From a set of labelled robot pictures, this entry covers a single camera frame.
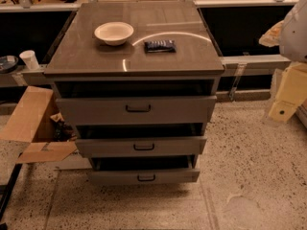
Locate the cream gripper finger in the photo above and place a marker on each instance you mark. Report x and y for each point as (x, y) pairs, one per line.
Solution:
(291, 92)

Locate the grey top drawer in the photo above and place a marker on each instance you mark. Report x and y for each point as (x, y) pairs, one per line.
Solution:
(136, 111)

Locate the grey drawer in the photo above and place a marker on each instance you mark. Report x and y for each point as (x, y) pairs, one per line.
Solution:
(136, 111)
(144, 177)
(141, 147)

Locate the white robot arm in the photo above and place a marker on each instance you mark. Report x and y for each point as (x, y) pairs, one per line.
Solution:
(293, 36)

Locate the grey middle drawer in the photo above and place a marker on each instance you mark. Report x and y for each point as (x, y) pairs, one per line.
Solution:
(141, 147)

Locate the grey drawer cabinet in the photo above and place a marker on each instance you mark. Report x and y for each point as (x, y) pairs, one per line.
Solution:
(85, 67)

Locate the grey bottom drawer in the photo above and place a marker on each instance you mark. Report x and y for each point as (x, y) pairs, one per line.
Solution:
(144, 177)

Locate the dark blue snack packet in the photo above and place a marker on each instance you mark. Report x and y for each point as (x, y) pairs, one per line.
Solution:
(158, 46)

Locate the white bowl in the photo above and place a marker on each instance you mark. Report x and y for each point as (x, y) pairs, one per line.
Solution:
(114, 33)

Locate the brown cardboard box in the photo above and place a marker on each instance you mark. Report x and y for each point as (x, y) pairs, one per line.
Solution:
(31, 123)

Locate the white paper cup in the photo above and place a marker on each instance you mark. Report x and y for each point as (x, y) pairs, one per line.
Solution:
(30, 60)

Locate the dark round container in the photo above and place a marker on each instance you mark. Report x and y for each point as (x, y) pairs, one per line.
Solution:
(8, 64)

